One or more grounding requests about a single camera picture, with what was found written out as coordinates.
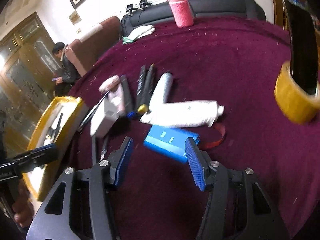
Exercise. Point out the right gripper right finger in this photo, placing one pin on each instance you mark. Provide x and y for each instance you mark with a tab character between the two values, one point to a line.
198	165

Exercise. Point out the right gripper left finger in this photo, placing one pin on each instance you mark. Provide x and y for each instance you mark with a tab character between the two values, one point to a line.
119	161

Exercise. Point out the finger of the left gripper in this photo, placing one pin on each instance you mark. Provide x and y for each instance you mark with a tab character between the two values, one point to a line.
38	156

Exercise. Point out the blue rectangular box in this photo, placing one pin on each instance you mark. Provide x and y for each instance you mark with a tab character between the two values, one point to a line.
169	142

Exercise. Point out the black marker blue cap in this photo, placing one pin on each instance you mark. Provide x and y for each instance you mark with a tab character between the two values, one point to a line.
141	81

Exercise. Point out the pink white packet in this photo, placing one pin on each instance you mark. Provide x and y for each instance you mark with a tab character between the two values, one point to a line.
121	97

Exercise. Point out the black marker yellow cap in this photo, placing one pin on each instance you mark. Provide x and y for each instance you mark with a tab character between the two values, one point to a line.
147	90

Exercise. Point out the person's left hand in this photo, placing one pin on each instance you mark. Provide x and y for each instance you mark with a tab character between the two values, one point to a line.
23	208

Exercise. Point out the gold rimmed storage tray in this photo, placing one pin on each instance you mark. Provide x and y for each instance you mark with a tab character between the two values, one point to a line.
57	125

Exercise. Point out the white flat box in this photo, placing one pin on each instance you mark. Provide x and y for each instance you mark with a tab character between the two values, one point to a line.
103	119

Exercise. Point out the pink fluffy pompom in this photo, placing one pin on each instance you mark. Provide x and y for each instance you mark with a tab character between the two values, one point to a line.
109	84

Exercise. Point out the seated person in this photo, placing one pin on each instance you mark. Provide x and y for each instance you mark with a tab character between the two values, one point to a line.
69	76

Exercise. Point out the white cylinder tube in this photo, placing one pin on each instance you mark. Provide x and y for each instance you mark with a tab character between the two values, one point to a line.
161	92

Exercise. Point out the wooden cabinet doors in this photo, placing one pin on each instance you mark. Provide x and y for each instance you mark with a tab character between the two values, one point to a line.
27	69

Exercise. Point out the maroon table cloth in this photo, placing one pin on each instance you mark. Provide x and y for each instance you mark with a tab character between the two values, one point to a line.
235	62

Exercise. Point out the brown armchair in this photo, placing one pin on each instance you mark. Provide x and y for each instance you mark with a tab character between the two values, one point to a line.
84	52

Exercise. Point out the yellow tape roll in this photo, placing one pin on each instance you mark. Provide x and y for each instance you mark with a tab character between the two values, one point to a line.
297	105

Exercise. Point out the white gloves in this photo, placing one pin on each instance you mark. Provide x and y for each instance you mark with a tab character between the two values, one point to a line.
138	33

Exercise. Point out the black clamp left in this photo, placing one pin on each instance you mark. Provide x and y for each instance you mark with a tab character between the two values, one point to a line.
130	9

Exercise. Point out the black clamp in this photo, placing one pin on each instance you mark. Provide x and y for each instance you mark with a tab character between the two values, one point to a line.
144	4
130	9

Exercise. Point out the pink knitted bottle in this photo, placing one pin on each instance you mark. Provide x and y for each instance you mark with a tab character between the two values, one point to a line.
182	13

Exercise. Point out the black clamp right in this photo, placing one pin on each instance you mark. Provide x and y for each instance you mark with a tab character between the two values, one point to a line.
144	4

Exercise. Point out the black phone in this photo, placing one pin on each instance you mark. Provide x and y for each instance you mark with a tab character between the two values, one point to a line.
304	55

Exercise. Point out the black leather sofa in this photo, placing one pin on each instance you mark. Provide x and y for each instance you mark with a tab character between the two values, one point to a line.
161	12

